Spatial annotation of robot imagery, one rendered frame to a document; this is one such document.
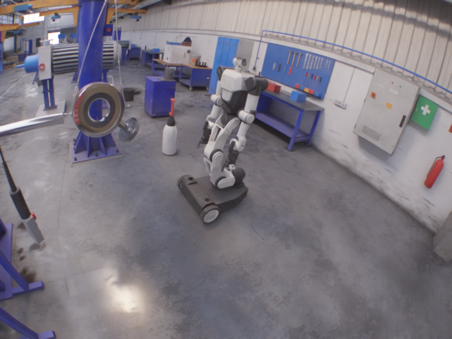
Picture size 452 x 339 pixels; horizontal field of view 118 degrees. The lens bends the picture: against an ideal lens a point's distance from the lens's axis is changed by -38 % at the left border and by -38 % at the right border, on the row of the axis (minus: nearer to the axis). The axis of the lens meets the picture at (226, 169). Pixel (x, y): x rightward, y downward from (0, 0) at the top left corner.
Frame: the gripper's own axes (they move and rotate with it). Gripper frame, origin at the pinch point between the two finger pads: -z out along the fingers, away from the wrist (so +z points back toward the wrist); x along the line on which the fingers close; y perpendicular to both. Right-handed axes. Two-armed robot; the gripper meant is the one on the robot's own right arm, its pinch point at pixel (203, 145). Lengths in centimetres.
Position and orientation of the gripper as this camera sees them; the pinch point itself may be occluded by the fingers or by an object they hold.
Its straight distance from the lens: 222.7
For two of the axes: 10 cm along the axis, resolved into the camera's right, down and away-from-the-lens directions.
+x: -7.6, 0.1, -6.5
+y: 5.5, 5.3, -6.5
